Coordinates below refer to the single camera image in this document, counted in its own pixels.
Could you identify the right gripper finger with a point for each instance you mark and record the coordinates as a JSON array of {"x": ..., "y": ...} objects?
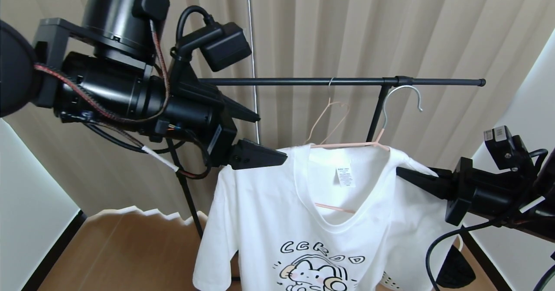
[{"x": 433, "y": 184}]

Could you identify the black garment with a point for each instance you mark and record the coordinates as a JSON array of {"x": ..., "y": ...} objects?
[{"x": 457, "y": 269}]

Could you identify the black clothes rack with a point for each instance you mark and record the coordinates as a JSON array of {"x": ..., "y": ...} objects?
[{"x": 303, "y": 81}]

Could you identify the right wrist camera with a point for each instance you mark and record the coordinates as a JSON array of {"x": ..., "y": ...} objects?
[{"x": 507, "y": 150}]

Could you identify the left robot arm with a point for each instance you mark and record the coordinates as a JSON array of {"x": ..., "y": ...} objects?
[{"x": 117, "y": 17}]

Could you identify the pink clothes hanger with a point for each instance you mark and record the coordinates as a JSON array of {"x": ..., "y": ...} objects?
[
  {"x": 329, "y": 89},
  {"x": 342, "y": 145}
]

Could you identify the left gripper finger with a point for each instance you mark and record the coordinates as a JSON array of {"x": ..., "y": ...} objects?
[
  {"x": 234, "y": 108},
  {"x": 256, "y": 155}
]

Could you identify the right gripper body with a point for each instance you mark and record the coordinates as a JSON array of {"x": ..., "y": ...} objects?
[{"x": 485, "y": 191}]

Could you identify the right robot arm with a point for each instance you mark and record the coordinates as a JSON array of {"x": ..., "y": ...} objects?
[{"x": 544, "y": 182}]

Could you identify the white laundry basket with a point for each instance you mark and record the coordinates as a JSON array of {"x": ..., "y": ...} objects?
[{"x": 390, "y": 281}]

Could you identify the beige curtain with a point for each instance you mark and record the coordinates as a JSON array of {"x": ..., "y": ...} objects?
[{"x": 347, "y": 22}]

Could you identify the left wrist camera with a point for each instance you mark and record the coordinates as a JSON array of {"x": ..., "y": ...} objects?
[{"x": 225, "y": 46}]

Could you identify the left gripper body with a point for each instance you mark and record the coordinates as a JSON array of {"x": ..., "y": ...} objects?
[{"x": 121, "y": 96}]

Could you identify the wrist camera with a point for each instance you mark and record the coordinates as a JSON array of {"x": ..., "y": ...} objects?
[
  {"x": 507, "y": 150},
  {"x": 225, "y": 46}
]

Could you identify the white printed t-shirt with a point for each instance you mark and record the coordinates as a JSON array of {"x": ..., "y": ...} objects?
[{"x": 260, "y": 204}]

